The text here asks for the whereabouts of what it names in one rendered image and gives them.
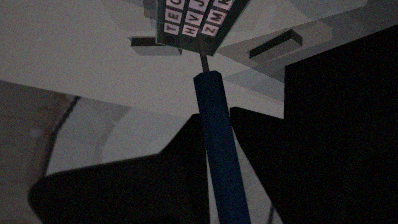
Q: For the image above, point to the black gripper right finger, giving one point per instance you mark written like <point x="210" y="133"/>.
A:
<point x="310" y="173"/>

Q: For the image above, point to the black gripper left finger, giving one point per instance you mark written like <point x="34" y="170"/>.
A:
<point x="172" y="182"/>

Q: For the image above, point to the blue stylus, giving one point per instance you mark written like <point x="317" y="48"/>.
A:
<point x="220" y="145"/>

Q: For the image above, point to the keyboard with keys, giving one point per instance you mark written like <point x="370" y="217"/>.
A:
<point x="177" y="22"/>

